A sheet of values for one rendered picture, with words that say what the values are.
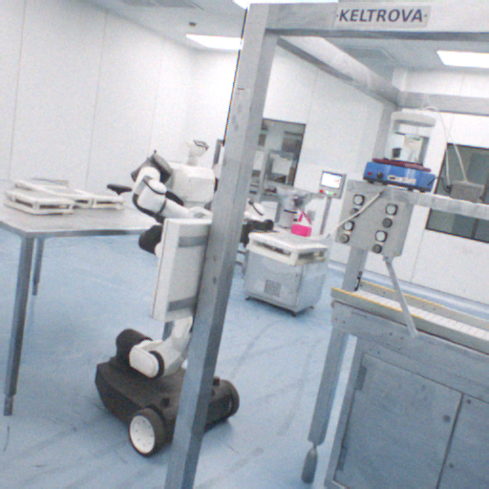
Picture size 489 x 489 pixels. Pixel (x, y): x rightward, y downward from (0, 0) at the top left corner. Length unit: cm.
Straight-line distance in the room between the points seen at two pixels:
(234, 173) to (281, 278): 347
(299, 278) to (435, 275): 292
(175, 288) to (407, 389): 98
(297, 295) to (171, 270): 344
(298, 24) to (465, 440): 140
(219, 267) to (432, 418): 99
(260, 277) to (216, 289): 349
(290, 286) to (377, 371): 279
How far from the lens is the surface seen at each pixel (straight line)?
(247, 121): 125
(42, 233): 242
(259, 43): 127
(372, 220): 177
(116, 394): 264
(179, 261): 125
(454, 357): 179
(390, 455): 202
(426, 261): 713
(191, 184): 236
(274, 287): 472
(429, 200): 172
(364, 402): 199
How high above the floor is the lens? 140
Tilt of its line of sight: 10 degrees down
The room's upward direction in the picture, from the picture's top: 11 degrees clockwise
